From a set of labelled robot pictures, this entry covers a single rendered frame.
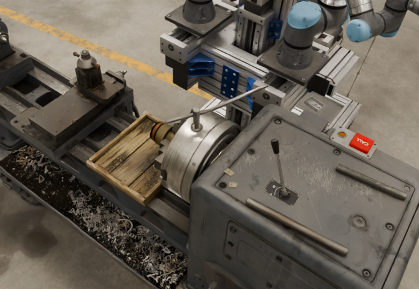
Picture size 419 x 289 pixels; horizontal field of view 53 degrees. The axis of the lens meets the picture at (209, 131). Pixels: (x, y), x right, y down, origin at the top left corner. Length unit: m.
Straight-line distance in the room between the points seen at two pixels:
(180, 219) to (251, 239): 0.43
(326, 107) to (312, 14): 1.49
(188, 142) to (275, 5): 0.83
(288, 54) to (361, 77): 2.11
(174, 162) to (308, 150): 0.42
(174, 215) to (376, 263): 0.74
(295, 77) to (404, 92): 2.19
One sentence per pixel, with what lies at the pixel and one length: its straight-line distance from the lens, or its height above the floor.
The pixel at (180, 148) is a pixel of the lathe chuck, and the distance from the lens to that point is 1.34.
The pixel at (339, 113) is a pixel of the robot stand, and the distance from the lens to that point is 3.04.
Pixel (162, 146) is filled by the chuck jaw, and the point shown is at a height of 1.11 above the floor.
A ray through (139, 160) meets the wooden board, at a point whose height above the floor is 0.88.
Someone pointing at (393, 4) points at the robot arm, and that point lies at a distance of 1.55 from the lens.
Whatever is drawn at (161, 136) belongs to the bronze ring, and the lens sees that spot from 1.50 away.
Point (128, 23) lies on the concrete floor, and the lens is 4.09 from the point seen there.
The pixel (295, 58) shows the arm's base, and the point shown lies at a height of 1.21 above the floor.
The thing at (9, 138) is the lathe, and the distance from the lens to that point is 2.37.
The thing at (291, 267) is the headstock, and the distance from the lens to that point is 1.22.
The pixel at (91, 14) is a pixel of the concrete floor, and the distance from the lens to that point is 4.26.
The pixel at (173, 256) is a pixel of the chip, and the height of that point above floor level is 0.56.
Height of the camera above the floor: 2.22
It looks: 47 degrees down
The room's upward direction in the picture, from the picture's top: 5 degrees clockwise
